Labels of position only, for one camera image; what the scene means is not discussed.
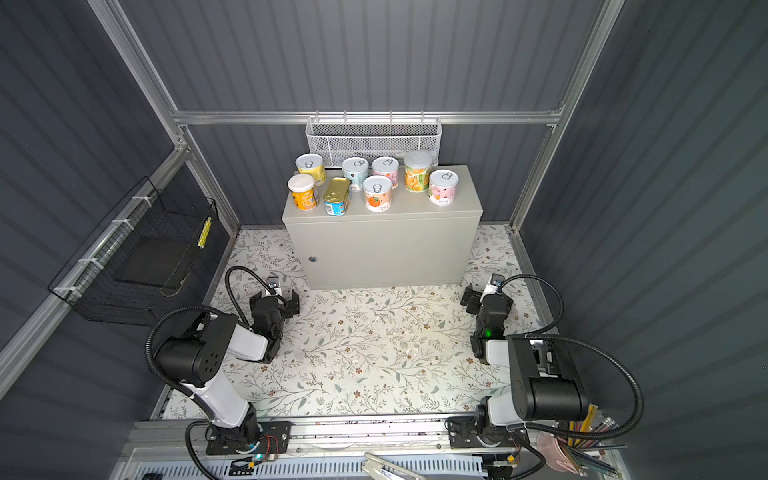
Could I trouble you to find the pink can white lid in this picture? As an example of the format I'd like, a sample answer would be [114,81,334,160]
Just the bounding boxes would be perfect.
[428,169,459,206]

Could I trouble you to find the gold rectangular tin can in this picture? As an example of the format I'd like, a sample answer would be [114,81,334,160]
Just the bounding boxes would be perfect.
[323,177,351,216]

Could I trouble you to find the yellow orange can plastic lid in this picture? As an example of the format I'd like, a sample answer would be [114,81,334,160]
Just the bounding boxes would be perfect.
[287,173,318,211]

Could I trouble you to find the orange can pull-tab lid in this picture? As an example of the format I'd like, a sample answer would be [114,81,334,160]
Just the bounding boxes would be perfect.
[363,175,393,213]

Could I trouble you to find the orange green can plastic lid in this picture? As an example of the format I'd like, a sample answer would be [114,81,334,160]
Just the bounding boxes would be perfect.
[404,150,433,193]

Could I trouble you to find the yellow can pull-tab lid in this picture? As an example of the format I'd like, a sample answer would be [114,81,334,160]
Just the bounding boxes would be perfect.
[295,153,326,186]

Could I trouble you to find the blue can white lid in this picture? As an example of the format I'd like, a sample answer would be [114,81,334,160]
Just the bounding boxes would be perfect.
[341,157,370,191]

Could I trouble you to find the pink can pull-tab lid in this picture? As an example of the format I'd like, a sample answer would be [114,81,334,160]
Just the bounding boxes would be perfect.
[371,156,400,189]

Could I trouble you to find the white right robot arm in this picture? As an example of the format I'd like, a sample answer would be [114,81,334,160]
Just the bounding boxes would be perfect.
[460,283,589,428]

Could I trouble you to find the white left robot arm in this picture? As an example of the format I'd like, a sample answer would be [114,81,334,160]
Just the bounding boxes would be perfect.
[145,291,300,436]

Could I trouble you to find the grey metal cabinet box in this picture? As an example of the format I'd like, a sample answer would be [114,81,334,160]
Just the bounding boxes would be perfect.
[282,165,483,290]

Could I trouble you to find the yellow tag on basket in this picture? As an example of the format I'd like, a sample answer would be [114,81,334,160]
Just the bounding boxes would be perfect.
[197,216,213,249]

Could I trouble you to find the pink cup with pencils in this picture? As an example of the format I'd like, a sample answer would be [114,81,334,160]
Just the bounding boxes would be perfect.
[535,406,628,479]

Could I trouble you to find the black wire basket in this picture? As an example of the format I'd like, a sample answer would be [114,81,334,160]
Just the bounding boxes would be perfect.
[48,168,230,326]

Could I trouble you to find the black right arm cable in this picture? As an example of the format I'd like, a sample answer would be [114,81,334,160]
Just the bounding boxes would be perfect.
[499,274,645,480]

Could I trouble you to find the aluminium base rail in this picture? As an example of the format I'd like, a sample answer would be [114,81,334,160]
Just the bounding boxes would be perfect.
[111,412,540,479]

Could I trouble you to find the white wire mesh basket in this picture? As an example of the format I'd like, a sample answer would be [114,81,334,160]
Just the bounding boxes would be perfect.
[305,118,443,168]

